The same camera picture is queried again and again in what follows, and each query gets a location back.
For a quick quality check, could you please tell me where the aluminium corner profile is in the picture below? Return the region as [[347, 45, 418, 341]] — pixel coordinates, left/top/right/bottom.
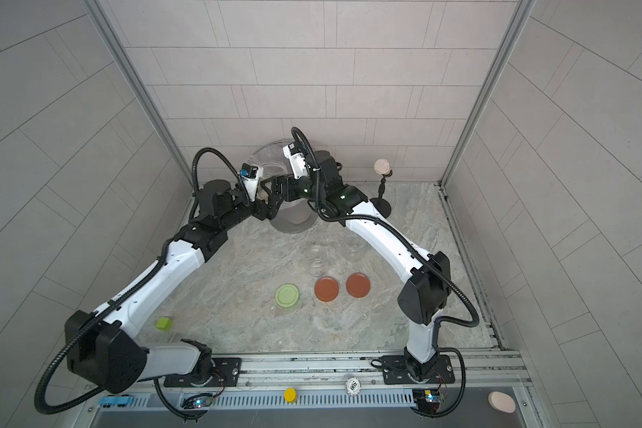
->
[[81, 0, 191, 184], [440, 0, 535, 191]]

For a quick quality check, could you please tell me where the red jar lid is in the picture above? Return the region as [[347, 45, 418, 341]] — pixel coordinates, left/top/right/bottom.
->
[[314, 276, 340, 302], [346, 272, 371, 299]]

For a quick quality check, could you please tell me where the black right corrugated cable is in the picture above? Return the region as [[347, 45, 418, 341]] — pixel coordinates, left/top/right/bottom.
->
[[291, 127, 481, 418]]

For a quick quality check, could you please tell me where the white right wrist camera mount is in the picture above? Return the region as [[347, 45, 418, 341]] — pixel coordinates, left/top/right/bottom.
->
[[283, 143, 309, 179]]

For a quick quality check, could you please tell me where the clear plastic bin liner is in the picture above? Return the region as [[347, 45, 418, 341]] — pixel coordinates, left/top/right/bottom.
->
[[246, 139, 294, 181]]

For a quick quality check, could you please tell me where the pink round pad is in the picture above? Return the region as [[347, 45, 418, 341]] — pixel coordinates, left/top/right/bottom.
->
[[488, 392, 517, 414]]

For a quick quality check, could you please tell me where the yellow round button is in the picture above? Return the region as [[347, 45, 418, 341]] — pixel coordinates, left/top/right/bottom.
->
[[284, 388, 298, 403]]

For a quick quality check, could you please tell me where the green lidded rice jar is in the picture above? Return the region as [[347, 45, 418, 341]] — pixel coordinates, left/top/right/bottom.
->
[[257, 176, 282, 206]]

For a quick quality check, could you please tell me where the left circuit board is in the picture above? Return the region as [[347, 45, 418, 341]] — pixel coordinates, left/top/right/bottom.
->
[[181, 392, 217, 410]]

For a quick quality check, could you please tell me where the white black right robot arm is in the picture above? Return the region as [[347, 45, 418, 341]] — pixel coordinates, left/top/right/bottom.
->
[[259, 153, 458, 383]]

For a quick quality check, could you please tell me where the red lidded rice jar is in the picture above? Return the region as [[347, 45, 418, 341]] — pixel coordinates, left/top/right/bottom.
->
[[307, 244, 328, 277]]

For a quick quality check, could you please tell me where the black microphone stand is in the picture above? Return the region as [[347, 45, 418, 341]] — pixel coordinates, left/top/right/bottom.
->
[[370, 175, 392, 219]]

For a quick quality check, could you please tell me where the aluminium rail frame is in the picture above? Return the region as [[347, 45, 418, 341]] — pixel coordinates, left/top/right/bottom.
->
[[70, 349, 547, 427]]

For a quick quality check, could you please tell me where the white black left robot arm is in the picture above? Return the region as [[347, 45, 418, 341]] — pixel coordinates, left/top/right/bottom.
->
[[52, 179, 287, 393]]

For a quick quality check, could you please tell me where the aluminium corner profile left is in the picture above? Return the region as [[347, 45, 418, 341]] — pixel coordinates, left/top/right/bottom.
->
[[81, 0, 191, 184]]

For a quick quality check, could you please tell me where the green jar lid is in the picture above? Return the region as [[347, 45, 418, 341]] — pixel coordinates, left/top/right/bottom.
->
[[275, 284, 300, 309]]

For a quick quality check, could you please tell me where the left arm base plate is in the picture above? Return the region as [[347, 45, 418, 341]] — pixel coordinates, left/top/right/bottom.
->
[[163, 358, 243, 388]]

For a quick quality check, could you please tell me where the metal mesh waste bin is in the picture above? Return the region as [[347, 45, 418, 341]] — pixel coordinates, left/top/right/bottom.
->
[[266, 140, 322, 235]]

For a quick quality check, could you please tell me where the black corrugated cable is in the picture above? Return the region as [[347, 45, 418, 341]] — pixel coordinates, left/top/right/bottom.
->
[[33, 147, 253, 416], [291, 127, 481, 418]]

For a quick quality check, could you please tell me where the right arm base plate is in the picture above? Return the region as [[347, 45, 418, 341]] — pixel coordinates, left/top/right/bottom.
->
[[370, 353, 456, 385]]

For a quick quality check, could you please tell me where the right circuit board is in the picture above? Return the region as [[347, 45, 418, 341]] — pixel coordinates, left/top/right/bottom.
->
[[412, 389, 446, 417]]

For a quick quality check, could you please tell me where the circuit board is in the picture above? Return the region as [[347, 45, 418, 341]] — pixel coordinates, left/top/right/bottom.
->
[[412, 389, 446, 417], [181, 392, 217, 410]]

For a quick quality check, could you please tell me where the aluminium corner profile right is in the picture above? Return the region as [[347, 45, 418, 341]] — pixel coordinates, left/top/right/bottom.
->
[[440, 0, 535, 191]]

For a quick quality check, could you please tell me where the small green cube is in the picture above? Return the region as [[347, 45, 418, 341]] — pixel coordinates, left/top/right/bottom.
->
[[155, 317, 173, 331]]

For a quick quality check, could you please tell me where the black left corrugated cable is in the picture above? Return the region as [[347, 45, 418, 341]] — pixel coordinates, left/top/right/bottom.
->
[[33, 147, 253, 416]]

